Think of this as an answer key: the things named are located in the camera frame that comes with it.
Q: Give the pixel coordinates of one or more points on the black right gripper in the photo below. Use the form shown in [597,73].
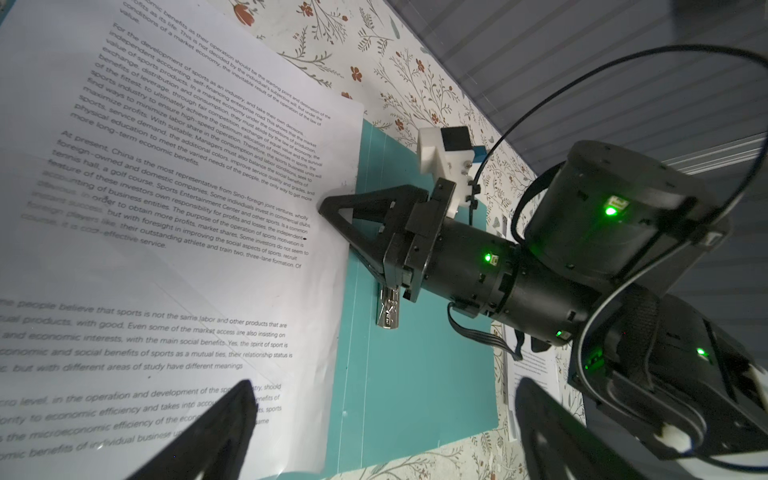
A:
[435,253]

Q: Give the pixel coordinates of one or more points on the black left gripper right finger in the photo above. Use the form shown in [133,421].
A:
[557,446]

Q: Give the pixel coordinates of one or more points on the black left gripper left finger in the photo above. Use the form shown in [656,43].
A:
[214,446]

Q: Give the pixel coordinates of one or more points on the teal plastic folder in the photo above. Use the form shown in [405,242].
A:
[415,402]

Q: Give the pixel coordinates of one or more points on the printed paper sheet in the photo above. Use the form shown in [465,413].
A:
[161,173]

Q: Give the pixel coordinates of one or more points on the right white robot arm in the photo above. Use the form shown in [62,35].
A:
[592,270]

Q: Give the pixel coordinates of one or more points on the metal folder clip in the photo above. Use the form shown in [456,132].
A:
[389,308]

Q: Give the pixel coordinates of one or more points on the lower white paper sheets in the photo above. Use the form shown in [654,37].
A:
[540,367]

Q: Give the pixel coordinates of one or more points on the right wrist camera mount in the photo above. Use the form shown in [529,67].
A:
[449,153]

